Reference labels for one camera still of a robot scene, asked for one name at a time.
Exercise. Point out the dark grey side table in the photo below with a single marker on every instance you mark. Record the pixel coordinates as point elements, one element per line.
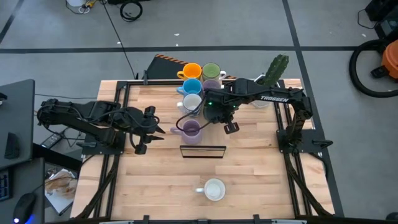
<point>28,177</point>

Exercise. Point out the orange vacuum cleaner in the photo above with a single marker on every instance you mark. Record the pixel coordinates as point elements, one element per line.
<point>391,59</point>

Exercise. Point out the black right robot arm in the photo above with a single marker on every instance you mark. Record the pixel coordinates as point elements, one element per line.
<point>273,98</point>

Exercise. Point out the white hexagonal plant pot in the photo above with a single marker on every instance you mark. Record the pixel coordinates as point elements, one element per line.
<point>260,104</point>

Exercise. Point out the light blue mug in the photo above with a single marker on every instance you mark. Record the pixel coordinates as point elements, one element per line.
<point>192,86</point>

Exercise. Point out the lavender mug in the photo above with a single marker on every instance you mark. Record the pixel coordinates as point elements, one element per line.
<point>190,137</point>

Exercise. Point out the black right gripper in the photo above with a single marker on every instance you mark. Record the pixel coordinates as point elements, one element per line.
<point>225,104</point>

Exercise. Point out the black aluminium table frame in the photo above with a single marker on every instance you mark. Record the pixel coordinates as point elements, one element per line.
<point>155,82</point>

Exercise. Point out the blue white leaf-patterned mug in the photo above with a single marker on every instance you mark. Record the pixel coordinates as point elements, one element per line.
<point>192,102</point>

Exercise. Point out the black hazard-striped mat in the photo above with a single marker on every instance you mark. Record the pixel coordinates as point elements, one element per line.
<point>164,68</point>

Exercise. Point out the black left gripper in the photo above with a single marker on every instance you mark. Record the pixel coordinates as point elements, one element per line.
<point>140,123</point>

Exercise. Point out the white papers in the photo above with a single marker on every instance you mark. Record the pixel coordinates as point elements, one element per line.
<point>57,203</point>

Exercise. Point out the white bucket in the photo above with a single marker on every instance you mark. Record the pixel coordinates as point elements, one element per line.
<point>76,2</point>

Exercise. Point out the black power adapter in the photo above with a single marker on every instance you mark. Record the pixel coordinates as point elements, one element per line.
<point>51,141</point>

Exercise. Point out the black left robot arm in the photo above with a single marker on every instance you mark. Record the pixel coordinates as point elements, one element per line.
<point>77,115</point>

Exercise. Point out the black computer mouse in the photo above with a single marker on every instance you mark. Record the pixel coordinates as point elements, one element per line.
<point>25,207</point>

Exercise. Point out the wooden shelf riser black frame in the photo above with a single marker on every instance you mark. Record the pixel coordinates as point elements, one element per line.
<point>211,137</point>

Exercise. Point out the crumpled brown paper bag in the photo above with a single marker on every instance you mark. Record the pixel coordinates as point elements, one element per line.
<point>62,185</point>

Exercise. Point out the black equipment case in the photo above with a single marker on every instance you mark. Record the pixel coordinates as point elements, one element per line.
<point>385,12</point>

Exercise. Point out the grey desk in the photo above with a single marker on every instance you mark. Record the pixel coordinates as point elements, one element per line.
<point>17,109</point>

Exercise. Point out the orange mug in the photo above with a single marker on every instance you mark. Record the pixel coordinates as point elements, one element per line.
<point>192,71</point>

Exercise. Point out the dark keyboard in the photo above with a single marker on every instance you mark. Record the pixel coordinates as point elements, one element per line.
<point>4,186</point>

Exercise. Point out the black rounded desk device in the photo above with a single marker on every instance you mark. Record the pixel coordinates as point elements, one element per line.
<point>12,146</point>

